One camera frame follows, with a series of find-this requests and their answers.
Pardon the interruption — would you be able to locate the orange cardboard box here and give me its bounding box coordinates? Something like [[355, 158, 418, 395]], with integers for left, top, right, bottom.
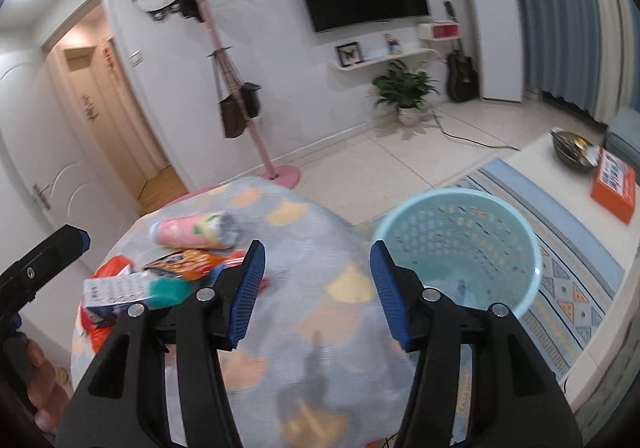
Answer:
[[590, 148, 639, 225]]

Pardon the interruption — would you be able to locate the potted green plant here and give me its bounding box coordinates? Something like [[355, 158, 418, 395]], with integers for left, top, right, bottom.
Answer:
[[370, 59, 442, 127]]

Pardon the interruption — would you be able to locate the brown hanging bag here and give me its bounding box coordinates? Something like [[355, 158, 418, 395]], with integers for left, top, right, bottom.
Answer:
[[218, 53, 249, 139]]

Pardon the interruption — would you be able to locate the beige hallway door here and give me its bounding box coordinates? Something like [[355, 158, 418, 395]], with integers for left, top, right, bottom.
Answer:
[[64, 46, 167, 200]]

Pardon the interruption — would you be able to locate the fan-patterned grey tablecloth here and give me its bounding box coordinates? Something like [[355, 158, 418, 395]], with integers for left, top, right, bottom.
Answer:
[[70, 175, 426, 448]]

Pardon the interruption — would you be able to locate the white carton box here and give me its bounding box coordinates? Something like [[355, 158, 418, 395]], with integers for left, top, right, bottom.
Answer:
[[82, 273, 152, 321]]

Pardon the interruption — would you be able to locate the orange-red plastic bag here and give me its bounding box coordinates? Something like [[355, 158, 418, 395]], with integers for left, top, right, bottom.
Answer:
[[79, 255, 135, 344]]

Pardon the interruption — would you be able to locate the teal wrapper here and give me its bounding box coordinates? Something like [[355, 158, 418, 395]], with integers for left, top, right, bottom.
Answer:
[[147, 275, 194, 312]]

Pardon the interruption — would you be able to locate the person's left hand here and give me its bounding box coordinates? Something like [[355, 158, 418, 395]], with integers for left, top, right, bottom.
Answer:
[[24, 337, 72, 435]]

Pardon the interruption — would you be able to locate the short curved white shelf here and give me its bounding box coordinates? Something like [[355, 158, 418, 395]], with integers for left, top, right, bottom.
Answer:
[[327, 47, 437, 74]]

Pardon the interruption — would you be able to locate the light blue plastic basket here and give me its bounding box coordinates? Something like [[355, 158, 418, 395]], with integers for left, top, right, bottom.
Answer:
[[372, 188, 543, 326]]

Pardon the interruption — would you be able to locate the pink coat rack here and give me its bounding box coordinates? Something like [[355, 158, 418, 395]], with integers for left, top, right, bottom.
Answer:
[[177, 0, 302, 187]]

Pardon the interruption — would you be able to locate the black acoustic guitar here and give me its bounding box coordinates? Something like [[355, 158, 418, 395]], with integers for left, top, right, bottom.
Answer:
[[442, 1, 479, 104]]

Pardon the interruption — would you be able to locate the teal fabric sofa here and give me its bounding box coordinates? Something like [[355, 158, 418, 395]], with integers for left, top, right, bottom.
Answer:
[[602, 106, 640, 170]]

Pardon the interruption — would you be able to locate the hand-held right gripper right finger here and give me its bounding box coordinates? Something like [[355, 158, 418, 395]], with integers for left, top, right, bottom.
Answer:
[[370, 239, 586, 448]]

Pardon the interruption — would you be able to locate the grey floor cable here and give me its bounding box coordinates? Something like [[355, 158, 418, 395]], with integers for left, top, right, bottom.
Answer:
[[427, 103, 522, 150]]

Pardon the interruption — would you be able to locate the blue and cream curtain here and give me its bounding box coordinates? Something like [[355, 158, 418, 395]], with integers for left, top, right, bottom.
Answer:
[[487, 0, 640, 127]]

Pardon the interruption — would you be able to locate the black hanging cap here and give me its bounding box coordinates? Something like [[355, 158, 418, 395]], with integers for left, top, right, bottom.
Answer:
[[177, 0, 207, 23]]

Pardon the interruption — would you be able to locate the pink snack tube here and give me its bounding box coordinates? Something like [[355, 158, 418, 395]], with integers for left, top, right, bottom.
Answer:
[[151, 211, 242, 249]]

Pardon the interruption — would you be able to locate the dark metal bowl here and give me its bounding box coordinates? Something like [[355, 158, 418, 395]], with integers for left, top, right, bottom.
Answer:
[[550, 127, 602, 174]]

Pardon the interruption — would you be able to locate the black hanging bag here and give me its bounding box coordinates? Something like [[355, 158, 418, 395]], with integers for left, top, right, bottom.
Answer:
[[241, 82, 264, 119]]

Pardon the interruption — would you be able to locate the white red box shelf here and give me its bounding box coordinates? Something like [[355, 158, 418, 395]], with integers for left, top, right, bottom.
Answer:
[[416, 21, 460, 42]]

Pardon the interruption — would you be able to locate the white room door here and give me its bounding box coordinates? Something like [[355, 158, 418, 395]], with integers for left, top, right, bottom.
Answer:
[[0, 48, 137, 344]]

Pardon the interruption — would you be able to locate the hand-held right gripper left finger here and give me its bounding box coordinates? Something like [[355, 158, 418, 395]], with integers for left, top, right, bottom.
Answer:
[[55, 239, 267, 448]]

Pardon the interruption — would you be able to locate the white standing air conditioner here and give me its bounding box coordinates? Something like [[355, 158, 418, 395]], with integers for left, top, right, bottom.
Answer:
[[456, 0, 525, 104]]

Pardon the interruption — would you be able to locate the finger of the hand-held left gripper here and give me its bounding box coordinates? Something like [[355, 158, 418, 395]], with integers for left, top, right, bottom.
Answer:
[[0, 224, 92, 329]]

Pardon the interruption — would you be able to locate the black butterfly picture frame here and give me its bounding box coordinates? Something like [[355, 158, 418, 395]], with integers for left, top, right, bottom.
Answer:
[[335, 42, 362, 67]]

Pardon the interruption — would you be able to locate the orange snack packet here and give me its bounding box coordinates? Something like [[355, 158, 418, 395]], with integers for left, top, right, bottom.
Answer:
[[142, 249, 247, 282]]

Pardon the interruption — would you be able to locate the white coffee table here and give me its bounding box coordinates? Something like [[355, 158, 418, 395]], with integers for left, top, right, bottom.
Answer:
[[465, 131, 640, 413]]

